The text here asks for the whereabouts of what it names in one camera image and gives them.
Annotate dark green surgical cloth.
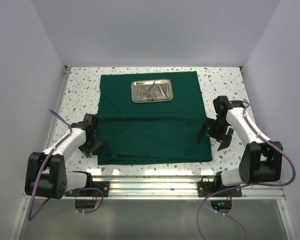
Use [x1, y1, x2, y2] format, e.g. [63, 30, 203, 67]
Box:
[95, 71, 213, 165]

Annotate steel forceps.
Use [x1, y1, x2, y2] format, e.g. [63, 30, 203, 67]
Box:
[138, 85, 149, 101]

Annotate stainless steel instrument tray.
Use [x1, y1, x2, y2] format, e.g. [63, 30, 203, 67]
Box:
[131, 79, 174, 104]

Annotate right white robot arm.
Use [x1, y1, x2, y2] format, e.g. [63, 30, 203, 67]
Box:
[198, 95, 283, 197]

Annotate steel surgical scissors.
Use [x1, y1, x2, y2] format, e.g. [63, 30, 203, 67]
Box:
[146, 81, 158, 102]

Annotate steel tweezers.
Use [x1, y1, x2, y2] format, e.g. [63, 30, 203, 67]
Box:
[158, 84, 168, 100]

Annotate aluminium mounting rail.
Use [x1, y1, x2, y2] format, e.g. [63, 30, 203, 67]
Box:
[21, 174, 286, 201]

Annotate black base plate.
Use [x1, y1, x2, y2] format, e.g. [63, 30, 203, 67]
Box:
[65, 181, 110, 198]
[196, 176, 243, 198]

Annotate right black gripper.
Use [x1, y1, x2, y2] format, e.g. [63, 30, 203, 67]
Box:
[198, 116, 234, 151]

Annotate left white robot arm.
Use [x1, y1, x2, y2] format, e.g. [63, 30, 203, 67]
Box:
[24, 113, 102, 199]

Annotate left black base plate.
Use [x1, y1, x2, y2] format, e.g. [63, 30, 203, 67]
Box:
[65, 181, 110, 198]

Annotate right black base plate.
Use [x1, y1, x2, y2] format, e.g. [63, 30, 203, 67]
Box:
[196, 176, 243, 198]

